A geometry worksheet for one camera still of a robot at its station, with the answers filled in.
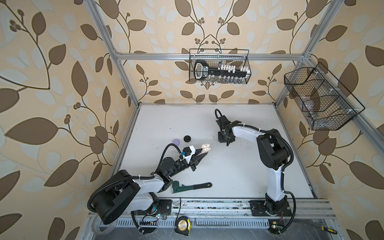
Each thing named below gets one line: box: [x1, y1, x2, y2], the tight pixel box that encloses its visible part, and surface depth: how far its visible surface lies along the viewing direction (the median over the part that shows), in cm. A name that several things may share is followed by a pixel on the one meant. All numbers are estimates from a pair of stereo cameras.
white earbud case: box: [201, 143, 212, 153], surface depth 75 cm
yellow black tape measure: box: [174, 216, 192, 236], surface depth 69 cm
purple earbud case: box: [172, 138, 180, 146], surface depth 101 cm
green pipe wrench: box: [171, 181, 213, 194], surface depth 82 cm
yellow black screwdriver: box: [321, 225, 338, 235], surface depth 69 cm
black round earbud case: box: [183, 135, 191, 143], surface depth 101 cm
